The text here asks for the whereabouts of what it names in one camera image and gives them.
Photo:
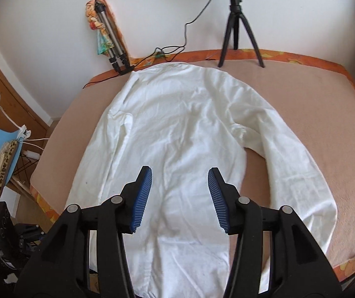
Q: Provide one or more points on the colourful patterned scarf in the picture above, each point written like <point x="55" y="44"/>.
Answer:
<point x="103" y="42"/>

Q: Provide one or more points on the white clip-on desk lamp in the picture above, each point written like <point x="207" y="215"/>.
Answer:
<point x="24" y="132"/>

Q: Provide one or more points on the white power adapter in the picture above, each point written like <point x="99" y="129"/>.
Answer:
<point x="31" y="154"/>

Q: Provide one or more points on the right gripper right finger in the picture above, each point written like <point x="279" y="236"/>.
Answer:
<point x="224" y="198"/>

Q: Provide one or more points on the folded silver tripod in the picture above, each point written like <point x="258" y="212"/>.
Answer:
<point x="118" y="57"/>

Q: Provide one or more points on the wooden door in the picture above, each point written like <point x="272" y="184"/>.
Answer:
<point x="21" y="113"/>

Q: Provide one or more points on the white long-sleeve shirt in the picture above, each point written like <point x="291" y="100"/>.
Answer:
<point x="182" y="120"/>

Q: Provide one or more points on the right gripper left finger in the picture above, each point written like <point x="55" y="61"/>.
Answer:
<point x="135" y="196"/>

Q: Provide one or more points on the black mini tripod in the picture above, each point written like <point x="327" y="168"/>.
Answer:
<point x="236" y="17"/>

